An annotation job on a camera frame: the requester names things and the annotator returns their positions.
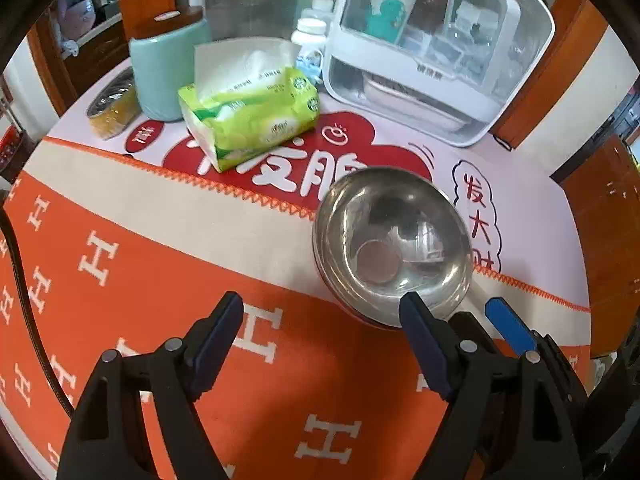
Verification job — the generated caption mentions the white clear storage box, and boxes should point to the white clear storage box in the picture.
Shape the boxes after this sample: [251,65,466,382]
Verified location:
[323,0,555,148]

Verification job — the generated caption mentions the orange wooden cabinet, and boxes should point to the orange wooden cabinet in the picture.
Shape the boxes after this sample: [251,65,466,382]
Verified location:
[552,134,639,358]

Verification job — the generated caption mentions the wrapped yellow container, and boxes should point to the wrapped yellow container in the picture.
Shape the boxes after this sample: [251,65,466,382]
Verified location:
[87,67,141,140]

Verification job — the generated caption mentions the white medicine bottle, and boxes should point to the white medicine bottle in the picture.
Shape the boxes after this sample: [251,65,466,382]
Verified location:
[291,18,326,86]

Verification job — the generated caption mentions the small steel bowl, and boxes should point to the small steel bowl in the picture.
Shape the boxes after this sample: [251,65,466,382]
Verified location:
[311,167,473,328]

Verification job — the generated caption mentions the teal ceramic canister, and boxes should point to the teal ceramic canister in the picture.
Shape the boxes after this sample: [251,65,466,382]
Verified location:
[129,6,212,122]

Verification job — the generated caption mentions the green tissue pack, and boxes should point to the green tissue pack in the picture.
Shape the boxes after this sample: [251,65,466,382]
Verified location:
[178,37,320,172]

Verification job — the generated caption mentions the orange H-pattern blanket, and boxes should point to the orange H-pattern blanket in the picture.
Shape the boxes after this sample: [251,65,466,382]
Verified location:
[1,139,591,479]

